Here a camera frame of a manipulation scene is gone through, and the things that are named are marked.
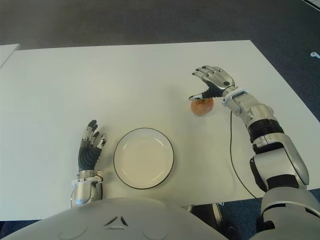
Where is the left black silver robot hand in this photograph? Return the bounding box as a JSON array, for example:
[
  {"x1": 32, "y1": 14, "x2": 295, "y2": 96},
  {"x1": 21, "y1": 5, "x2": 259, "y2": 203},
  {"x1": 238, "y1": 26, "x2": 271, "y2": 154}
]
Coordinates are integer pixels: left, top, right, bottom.
[{"x1": 77, "y1": 119, "x2": 108, "y2": 173}]

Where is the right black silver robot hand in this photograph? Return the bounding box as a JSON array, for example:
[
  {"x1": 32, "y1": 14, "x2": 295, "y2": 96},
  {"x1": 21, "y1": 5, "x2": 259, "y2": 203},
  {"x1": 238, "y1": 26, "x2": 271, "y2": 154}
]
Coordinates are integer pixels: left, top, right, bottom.
[{"x1": 188, "y1": 65, "x2": 237, "y2": 102}]

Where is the red yellow apple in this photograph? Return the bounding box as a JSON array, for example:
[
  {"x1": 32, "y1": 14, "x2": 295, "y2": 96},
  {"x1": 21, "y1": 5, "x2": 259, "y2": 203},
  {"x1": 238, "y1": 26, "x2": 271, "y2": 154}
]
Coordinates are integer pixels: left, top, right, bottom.
[{"x1": 190, "y1": 98, "x2": 215, "y2": 117}]

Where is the white plate with black rim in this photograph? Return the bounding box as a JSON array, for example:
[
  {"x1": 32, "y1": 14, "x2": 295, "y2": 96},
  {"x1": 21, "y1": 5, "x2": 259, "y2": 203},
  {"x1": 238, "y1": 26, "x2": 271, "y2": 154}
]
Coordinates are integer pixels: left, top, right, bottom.
[{"x1": 113, "y1": 127, "x2": 175, "y2": 189}]

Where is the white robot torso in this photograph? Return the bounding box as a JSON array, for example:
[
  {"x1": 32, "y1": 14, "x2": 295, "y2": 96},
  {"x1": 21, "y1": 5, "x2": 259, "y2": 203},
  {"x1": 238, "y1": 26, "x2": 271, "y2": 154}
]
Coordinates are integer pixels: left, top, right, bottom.
[{"x1": 0, "y1": 197, "x2": 232, "y2": 240}]

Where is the white neighbouring table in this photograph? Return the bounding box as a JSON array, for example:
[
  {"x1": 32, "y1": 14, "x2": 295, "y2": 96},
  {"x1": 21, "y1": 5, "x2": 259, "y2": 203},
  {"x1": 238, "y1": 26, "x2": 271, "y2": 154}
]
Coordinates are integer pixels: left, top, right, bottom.
[{"x1": 0, "y1": 43, "x2": 21, "y2": 68}]

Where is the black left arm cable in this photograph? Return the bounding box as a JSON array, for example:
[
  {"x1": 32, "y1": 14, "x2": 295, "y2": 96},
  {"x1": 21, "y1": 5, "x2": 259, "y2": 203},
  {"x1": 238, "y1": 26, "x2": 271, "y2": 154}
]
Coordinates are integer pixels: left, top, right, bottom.
[{"x1": 98, "y1": 178, "x2": 105, "y2": 200}]

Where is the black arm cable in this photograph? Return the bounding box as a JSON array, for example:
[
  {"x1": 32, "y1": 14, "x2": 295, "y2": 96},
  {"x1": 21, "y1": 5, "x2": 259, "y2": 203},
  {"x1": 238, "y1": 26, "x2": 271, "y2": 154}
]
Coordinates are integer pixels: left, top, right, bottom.
[
  {"x1": 98, "y1": 178, "x2": 105, "y2": 200},
  {"x1": 229, "y1": 109, "x2": 263, "y2": 202}
]

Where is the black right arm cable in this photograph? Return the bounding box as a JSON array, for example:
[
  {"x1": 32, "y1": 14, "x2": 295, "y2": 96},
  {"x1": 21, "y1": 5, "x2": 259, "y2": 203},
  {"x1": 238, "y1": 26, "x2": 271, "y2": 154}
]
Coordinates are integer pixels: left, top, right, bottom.
[{"x1": 229, "y1": 109, "x2": 263, "y2": 202}]

